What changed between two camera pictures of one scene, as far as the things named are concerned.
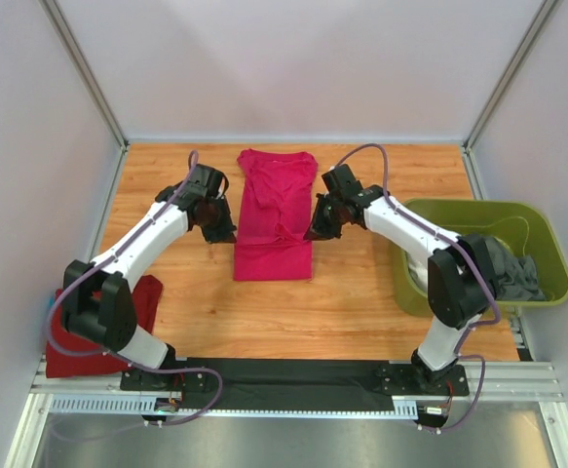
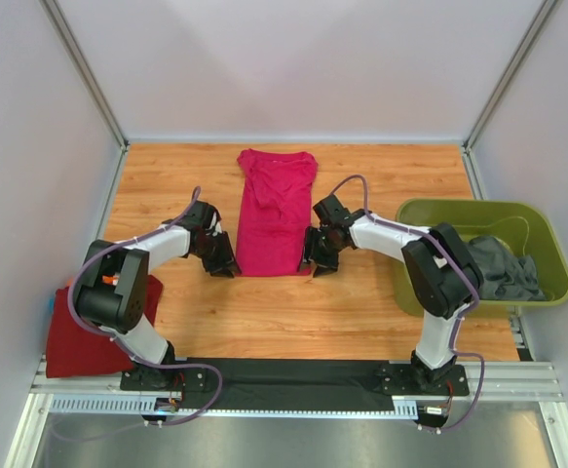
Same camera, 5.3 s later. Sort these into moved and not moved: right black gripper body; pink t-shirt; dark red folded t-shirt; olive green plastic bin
Moved: right black gripper body
Not moved: pink t-shirt; olive green plastic bin; dark red folded t-shirt
